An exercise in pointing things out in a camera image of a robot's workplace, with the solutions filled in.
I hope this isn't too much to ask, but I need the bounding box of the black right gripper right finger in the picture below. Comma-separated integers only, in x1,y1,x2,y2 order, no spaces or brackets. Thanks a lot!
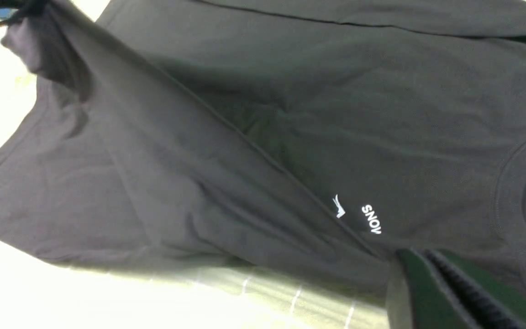
425,250,526,329

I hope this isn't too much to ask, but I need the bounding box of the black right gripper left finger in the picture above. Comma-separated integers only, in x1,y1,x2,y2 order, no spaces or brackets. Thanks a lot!
386,249,478,329

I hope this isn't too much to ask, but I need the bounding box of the dark gray long-sleeve shirt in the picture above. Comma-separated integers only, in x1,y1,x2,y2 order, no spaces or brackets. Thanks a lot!
0,0,526,298

